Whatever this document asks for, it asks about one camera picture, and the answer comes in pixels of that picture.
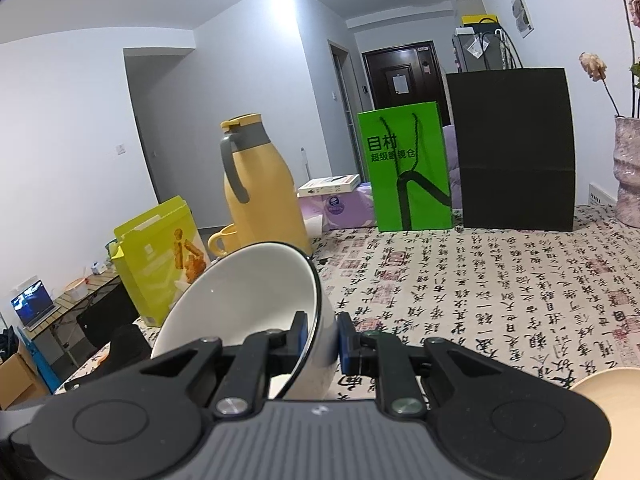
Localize grey interior door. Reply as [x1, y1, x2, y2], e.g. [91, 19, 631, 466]
[328, 40, 368, 173]

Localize purple tissue pack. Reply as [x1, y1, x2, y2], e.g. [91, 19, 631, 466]
[298, 183, 377, 236]

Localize yellow-green snack box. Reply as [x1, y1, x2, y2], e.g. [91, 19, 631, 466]
[111, 196, 212, 328]

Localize yellow thermos jug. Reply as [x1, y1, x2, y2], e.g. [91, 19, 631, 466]
[220, 114, 313, 261]

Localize large cream plate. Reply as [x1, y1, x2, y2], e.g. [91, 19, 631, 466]
[569, 367, 640, 480]

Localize green paper bag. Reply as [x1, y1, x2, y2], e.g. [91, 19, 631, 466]
[356, 101, 454, 232]

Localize grey refrigerator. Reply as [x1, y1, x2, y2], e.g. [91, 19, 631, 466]
[451, 27, 523, 76]

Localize white bowl black rim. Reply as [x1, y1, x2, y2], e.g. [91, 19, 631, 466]
[150, 242, 341, 401]

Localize flat white box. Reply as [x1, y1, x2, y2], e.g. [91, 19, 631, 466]
[298, 174, 362, 197]

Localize wooden side table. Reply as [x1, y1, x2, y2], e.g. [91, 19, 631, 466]
[17, 267, 126, 391]

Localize calligraphy print tablecloth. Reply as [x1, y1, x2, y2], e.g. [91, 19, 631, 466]
[55, 204, 640, 480]

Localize white electrical panel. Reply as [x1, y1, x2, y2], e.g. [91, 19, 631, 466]
[511, 0, 536, 40]

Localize dried flowers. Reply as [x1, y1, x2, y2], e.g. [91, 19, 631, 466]
[579, 0, 640, 118]

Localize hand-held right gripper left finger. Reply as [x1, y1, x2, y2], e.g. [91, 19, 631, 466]
[137, 311, 308, 418]

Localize dark entrance door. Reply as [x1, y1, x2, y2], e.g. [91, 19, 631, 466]
[361, 42, 443, 133]

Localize black paper bag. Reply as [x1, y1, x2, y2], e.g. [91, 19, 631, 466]
[445, 22, 577, 232]

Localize white appliance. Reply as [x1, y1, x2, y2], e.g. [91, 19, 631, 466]
[589, 182, 618, 207]

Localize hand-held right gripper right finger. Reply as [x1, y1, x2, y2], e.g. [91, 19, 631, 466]
[337, 312, 516, 418]

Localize yellow mug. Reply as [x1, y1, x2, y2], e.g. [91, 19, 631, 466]
[207, 223, 241, 256]

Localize open laptop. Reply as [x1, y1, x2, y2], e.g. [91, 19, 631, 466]
[10, 282, 61, 331]

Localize blue crate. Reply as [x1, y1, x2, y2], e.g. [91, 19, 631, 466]
[20, 330, 57, 392]

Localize black folding chair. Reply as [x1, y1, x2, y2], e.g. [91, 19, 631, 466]
[75, 282, 142, 356]

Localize cardboard box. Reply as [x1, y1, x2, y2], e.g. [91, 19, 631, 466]
[0, 342, 51, 411]

